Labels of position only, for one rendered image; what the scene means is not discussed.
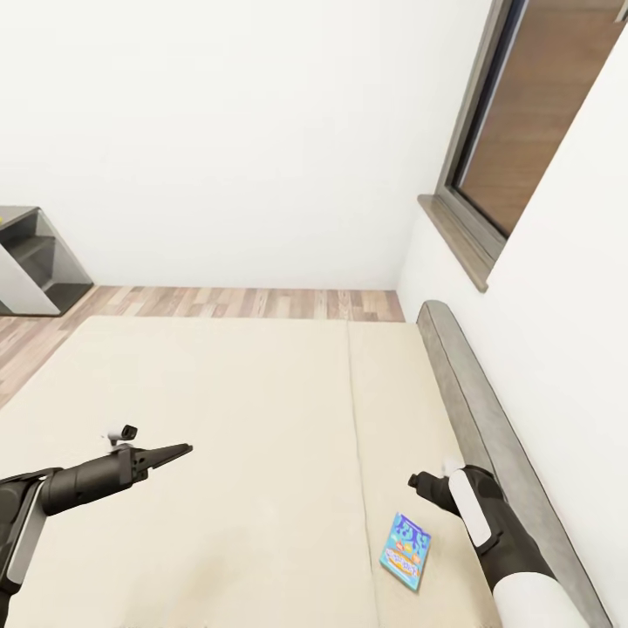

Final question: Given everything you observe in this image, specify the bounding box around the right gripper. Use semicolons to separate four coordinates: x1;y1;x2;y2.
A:
407;470;461;517

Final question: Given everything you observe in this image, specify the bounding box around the board game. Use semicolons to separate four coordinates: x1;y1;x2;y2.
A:
379;512;431;590

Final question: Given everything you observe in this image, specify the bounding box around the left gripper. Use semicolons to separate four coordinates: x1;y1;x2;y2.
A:
76;443;191;505

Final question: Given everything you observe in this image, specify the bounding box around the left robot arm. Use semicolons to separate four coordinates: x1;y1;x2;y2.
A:
0;421;191;628

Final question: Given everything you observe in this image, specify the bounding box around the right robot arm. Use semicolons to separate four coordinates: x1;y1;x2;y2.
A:
407;458;589;628

